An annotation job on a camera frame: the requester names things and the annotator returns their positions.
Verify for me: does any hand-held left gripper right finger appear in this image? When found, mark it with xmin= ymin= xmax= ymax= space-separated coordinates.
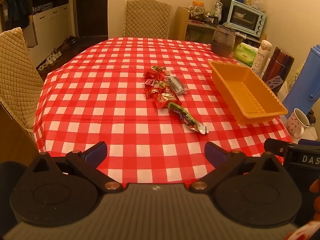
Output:
xmin=189 ymin=141 xmax=285 ymax=193

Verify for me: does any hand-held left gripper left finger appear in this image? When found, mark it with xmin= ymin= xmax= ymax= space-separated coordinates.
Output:
xmin=29 ymin=141 xmax=123 ymax=193

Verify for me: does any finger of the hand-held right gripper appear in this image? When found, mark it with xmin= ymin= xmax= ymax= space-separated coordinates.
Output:
xmin=298 ymin=139 xmax=320 ymax=147
xmin=264 ymin=138 xmax=299 ymax=157

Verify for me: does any long green snack strip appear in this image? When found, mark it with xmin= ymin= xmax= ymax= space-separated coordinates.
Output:
xmin=167 ymin=102 xmax=209 ymax=135

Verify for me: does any yellow plastic tray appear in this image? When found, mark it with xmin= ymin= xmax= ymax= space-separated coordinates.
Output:
xmin=208 ymin=60 xmax=289 ymax=125

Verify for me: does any red gold-print snack packet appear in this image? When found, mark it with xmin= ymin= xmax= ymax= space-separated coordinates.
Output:
xmin=153 ymin=92 xmax=182 ymax=109

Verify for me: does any dark snack packet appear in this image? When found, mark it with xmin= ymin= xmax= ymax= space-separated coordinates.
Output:
xmin=166 ymin=77 xmax=188 ymax=95

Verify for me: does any person's right hand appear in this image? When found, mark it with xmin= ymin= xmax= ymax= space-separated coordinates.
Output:
xmin=309 ymin=177 xmax=320 ymax=221

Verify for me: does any white patterned mug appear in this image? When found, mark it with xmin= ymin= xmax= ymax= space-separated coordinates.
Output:
xmin=286 ymin=108 xmax=310 ymax=138

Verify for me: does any small black object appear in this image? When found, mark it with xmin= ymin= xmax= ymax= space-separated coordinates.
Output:
xmin=306 ymin=110 xmax=317 ymax=125

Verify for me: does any red checked tablecloth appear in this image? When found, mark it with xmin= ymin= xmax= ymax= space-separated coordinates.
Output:
xmin=32 ymin=37 xmax=293 ymax=189

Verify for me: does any blue thermos flask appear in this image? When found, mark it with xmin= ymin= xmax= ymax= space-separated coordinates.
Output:
xmin=282 ymin=44 xmax=320 ymax=115

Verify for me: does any red patterned sleeve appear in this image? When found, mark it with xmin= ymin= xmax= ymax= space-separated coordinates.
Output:
xmin=286 ymin=220 xmax=320 ymax=240

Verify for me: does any brown thermos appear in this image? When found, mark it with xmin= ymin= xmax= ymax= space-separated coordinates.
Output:
xmin=261 ymin=46 xmax=295 ymax=94

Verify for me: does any white thermos bottle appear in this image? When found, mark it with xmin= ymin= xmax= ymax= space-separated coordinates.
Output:
xmin=251 ymin=39 xmax=273 ymax=75

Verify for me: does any green tissue pack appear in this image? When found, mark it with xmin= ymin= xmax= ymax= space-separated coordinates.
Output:
xmin=234 ymin=42 xmax=259 ymax=67

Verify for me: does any row of shoes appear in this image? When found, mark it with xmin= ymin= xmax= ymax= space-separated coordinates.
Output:
xmin=37 ymin=35 xmax=77 ymax=73

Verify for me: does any dark glass jar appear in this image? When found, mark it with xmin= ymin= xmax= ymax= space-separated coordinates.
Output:
xmin=211 ymin=24 xmax=237 ymax=57

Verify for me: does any quilted beige chair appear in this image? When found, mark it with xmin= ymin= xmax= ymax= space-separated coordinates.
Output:
xmin=0 ymin=27 xmax=45 ymax=133
xmin=122 ymin=0 xmax=174 ymax=39

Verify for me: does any blue toaster oven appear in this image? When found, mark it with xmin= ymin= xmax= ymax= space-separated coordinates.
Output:
xmin=226 ymin=0 xmax=267 ymax=38

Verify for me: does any white cabinet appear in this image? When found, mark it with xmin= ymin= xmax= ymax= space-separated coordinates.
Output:
xmin=31 ymin=0 xmax=75 ymax=68

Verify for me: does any orange-lid plastic jar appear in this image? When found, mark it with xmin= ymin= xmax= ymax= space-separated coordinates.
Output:
xmin=187 ymin=1 xmax=206 ymax=20

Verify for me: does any dark wooden door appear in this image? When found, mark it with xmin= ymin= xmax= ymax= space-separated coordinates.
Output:
xmin=75 ymin=0 xmax=109 ymax=38

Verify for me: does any clear plastic bag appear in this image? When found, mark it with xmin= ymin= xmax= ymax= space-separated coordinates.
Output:
xmin=252 ymin=0 xmax=267 ymax=13

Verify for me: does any green white bag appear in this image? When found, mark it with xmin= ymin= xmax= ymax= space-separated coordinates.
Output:
xmin=212 ymin=1 xmax=223 ymax=18

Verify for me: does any hanging dark clothing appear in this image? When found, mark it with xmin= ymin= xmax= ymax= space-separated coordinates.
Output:
xmin=0 ymin=0 xmax=32 ymax=30

